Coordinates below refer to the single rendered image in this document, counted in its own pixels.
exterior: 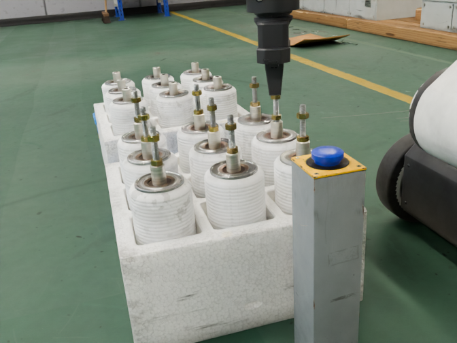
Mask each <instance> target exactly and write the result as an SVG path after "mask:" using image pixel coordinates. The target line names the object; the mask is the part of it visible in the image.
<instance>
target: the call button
mask: <svg viewBox="0 0 457 343"><path fill-rule="evenodd" d="M311 158H312V159H313V160H314V162H315V164H317V165H320V166H325V167H330V166H335V165H338V164H340V162H341V160H342V159H343V158H344V151H343V150H342V149H340V148H339V147H336V146H319V147H317V148H314V149H313V150H312V151H311Z"/></svg>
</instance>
